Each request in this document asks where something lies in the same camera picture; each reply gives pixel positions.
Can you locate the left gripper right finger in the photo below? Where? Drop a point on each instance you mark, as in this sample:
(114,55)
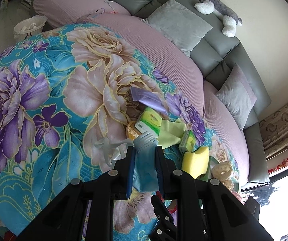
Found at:
(206,210)

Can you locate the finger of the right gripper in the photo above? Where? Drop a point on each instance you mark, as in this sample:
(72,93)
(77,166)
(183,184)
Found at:
(165,228)

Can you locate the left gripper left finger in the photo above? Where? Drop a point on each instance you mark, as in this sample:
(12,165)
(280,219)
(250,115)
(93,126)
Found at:
(84,210)

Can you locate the cream lace scrunchie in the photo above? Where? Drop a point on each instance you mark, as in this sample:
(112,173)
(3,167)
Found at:
(223,172)

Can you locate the yellow sponge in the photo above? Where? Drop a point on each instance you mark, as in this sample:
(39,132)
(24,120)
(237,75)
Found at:
(196,163)

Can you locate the light blue face mask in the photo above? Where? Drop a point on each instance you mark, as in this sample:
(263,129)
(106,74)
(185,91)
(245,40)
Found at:
(145,176)

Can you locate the small green tissue pack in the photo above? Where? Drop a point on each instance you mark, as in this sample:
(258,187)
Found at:
(188,142)

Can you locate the green microfiber cloth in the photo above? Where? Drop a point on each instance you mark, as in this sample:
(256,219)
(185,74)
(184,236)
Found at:
(171,133)

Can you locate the purple wet wipes pack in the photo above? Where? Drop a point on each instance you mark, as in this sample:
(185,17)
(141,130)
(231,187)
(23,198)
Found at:
(149,99)

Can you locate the red tape roll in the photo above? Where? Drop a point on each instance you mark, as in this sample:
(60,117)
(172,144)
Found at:
(169,209)

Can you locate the orange sachet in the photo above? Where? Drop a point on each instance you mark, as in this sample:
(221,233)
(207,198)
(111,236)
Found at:
(131,131)

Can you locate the patterned brown curtain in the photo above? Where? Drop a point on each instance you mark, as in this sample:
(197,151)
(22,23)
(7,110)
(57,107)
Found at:
(274,131)

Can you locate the grey pink cushion right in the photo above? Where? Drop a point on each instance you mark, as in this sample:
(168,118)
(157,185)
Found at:
(237,95)

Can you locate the floral blue tablecloth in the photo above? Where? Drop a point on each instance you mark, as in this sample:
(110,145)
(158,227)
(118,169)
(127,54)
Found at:
(60,92)

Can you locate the grey sofa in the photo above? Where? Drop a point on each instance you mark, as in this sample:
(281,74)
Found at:
(216,55)

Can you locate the grey cushion left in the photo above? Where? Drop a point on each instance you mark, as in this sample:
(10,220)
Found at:
(182,27)

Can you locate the white basket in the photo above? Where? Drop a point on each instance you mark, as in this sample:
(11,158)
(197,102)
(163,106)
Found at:
(29,27)

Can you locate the grey white plush dog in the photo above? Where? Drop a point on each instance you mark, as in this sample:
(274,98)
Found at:
(229,18)

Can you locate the pink sofa seat cover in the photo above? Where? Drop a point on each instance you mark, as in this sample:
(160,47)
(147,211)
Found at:
(171,61)

